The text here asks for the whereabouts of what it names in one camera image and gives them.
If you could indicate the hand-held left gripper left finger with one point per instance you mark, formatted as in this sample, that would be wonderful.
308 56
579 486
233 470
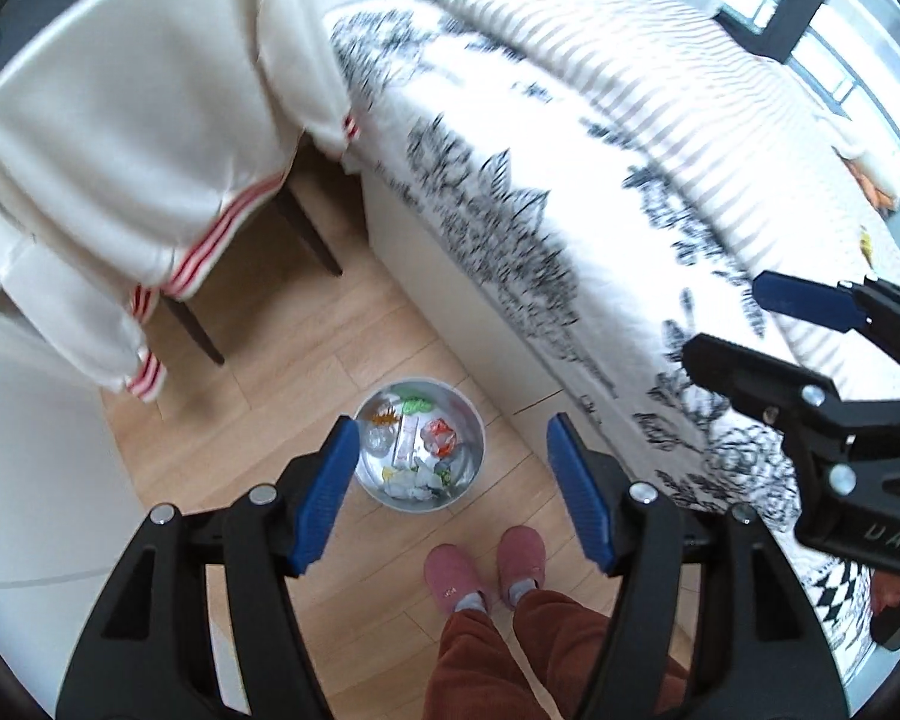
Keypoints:
322 495

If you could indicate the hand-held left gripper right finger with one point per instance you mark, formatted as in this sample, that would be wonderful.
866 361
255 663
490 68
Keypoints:
585 495

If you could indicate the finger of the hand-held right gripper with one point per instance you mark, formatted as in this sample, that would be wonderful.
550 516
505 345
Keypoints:
802 298
750 375

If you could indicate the clear plastic cup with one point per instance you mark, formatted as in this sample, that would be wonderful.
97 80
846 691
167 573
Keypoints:
381 439

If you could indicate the pink milk carton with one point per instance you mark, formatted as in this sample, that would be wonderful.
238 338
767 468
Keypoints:
406 446

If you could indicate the orange candy wrapper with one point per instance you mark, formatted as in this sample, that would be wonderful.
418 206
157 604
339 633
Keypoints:
385 415

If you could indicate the grey metal bin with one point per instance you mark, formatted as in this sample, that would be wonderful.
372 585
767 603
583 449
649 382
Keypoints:
475 457

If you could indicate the light green candy wrapper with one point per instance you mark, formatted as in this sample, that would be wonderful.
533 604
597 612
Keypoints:
414 405

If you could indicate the pink plastic wrapper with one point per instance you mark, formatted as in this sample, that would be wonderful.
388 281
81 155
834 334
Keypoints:
439 435

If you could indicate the person's right hand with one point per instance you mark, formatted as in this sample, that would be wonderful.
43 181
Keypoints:
889 594

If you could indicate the yellow snack wrapper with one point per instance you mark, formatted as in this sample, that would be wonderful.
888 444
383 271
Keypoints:
866 244

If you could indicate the pink slipper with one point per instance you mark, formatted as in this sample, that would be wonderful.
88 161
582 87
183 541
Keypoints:
450 574
521 559

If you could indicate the black white checkered blanket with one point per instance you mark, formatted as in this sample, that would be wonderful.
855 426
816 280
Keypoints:
832 600

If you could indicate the orange plush toy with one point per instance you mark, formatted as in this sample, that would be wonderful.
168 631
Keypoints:
881 196

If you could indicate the person's right leg brown trousers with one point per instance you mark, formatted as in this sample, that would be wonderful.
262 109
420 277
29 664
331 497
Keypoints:
570 637

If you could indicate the person's leg brown trousers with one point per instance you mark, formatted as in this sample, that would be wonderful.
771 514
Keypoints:
487 667
570 637

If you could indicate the white goose plush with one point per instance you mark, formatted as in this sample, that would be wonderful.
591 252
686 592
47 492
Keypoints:
870 154

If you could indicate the person's left leg brown trousers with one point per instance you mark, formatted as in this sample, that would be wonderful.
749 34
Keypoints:
487 667

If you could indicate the chair with black legs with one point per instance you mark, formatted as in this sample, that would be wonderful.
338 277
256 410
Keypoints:
307 232

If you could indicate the white bed base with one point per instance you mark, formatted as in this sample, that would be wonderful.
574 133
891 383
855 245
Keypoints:
435 255

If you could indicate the bed with striped duvet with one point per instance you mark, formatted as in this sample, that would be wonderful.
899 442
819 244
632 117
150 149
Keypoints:
570 165

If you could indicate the black framed window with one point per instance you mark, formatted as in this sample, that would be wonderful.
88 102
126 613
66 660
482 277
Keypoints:
787 30

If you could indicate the white cabinet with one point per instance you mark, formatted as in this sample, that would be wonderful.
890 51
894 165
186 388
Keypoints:
30 465

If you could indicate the white jacket red stripes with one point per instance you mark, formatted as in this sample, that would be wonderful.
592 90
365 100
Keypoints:
120 127

